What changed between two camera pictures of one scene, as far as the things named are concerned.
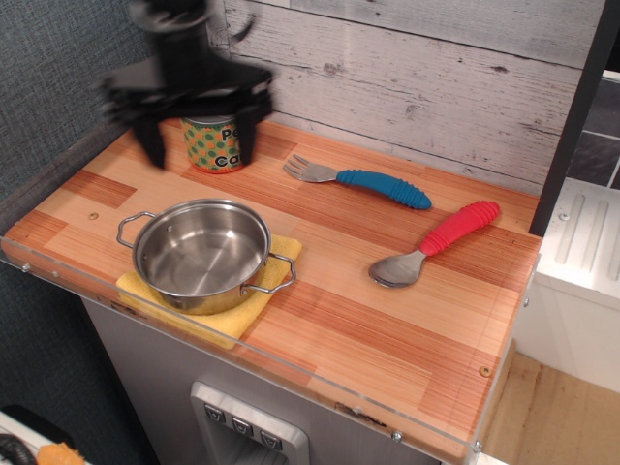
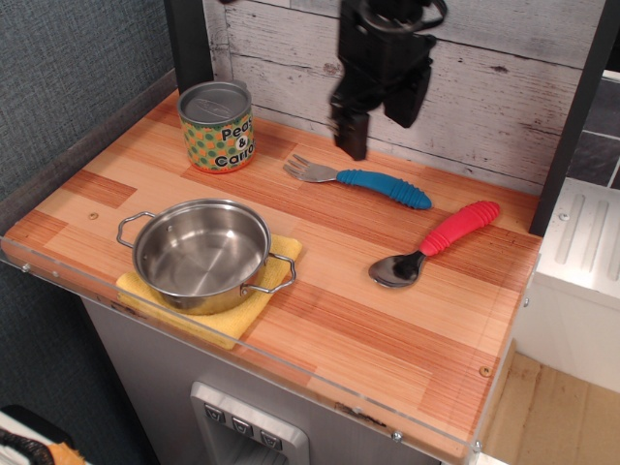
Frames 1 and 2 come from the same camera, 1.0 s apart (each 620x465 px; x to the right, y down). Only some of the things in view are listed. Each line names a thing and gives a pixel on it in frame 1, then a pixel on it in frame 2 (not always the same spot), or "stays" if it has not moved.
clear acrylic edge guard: [294, 372] stays
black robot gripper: [187, 81] to [372, 65]
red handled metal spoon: [395, 271] stays
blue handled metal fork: [310, 172] stays
